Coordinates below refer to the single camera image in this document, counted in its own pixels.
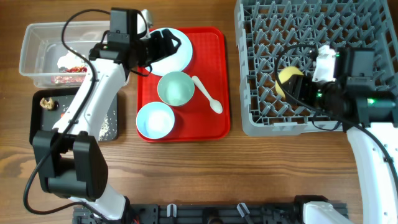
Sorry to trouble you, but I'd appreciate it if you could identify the green bowl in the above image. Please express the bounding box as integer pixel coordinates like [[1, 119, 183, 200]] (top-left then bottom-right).
[[157, 72, 195, 106]]

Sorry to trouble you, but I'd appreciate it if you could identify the yellow plastic cup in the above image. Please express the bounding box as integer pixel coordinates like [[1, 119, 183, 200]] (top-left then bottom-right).
[[275, 66, 304, 99]]

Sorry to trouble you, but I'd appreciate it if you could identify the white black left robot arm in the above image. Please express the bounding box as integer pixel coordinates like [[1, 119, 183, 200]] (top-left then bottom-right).
[[23, 29, 182, 223]]

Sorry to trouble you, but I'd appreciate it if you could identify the brown food scrap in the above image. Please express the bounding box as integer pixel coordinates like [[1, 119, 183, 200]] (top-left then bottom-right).
[[39, 98, 56, 110]]

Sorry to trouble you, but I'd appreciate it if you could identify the clear plastic waste bin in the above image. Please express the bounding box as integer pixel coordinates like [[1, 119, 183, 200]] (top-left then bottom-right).
[[19, 21, 109, 88]]

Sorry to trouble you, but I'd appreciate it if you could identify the red snack wrapper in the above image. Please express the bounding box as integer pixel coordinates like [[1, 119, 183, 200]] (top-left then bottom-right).
[[52, 66, 88, 85]]

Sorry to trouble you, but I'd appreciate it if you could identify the white tissue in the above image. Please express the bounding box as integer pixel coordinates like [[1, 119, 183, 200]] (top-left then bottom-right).
[[57, 51, 85, 69]]

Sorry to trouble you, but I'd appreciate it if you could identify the light blue bowl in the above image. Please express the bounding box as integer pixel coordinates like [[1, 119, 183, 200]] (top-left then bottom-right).
[[136, 101, 175, 139]]

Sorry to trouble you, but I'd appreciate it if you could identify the black waste tray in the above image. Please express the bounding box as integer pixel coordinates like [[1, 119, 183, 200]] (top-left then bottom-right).
[[29, 87, 118, 143]]

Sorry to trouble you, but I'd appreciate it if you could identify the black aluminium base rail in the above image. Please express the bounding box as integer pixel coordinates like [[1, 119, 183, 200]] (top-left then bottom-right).
[[73, 194, 349, 224]]

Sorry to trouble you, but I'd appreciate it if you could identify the white rice pile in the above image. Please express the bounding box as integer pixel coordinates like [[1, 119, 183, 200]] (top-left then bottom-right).
[[99, 115, 109, 141]]

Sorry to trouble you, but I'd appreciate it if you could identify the red plastic tray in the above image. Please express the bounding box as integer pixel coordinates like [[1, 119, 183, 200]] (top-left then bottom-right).
[[138, 27, 231, 142]]

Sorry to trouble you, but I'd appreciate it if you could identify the white plastic spoon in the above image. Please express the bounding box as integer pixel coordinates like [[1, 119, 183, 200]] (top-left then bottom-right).
[[192, 76, 223, 114]]

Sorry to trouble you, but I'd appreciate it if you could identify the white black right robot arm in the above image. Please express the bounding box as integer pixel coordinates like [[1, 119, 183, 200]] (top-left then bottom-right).
[[274, 45, 397, 223]]

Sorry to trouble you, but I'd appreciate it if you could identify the light blue round plate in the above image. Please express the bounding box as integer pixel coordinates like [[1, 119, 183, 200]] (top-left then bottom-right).
[[144, 27, 193, 76]]

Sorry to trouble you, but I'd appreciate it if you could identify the grey plastic dishwasher rack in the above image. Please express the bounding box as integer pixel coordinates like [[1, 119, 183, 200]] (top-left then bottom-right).
[[234, 0, 397, 136]]

